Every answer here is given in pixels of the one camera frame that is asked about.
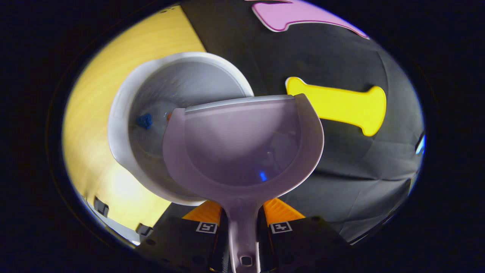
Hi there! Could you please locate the white ribbed garbage bin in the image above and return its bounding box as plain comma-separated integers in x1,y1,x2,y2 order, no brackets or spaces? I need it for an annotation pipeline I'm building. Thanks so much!
108,52,254,206

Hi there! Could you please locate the wooden desktop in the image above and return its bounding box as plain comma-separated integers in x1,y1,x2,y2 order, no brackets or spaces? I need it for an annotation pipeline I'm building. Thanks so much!
63,5,207,232

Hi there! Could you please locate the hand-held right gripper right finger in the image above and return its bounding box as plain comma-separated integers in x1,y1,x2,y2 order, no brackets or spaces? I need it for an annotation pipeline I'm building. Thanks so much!
258,198,354,273

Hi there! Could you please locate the blue paper trash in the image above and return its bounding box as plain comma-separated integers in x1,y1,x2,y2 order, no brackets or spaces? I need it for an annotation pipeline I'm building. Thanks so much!
136,113,153,130

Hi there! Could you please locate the pink dustpan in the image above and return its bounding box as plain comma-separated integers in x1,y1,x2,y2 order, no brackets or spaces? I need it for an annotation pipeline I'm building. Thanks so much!
163,94,325,273

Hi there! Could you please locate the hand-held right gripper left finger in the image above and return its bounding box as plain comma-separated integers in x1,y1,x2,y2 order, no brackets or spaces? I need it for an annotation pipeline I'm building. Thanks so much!
136,200,230,273

